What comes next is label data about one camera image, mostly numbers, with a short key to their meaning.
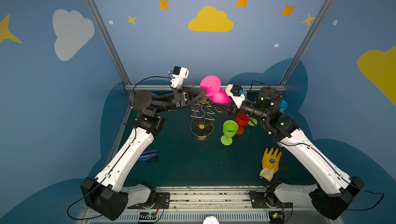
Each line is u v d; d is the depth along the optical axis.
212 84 0.51
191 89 0.47
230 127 0.89
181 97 0.46
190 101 0.46
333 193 0.40
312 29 0.85
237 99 0.51
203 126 1.00
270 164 0.85
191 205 0.74
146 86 1.12
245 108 0.54
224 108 0.56
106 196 0.36
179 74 0.51
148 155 0.88
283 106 0.95
